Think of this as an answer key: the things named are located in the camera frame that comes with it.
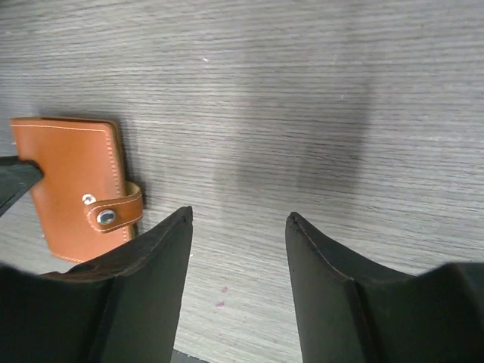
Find brown leather card holder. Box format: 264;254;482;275
11;116;143;263

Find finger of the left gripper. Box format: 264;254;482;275
0;156;44;216

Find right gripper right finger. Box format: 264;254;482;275
285;213;483;362

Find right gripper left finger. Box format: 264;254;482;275
1;206;193;362

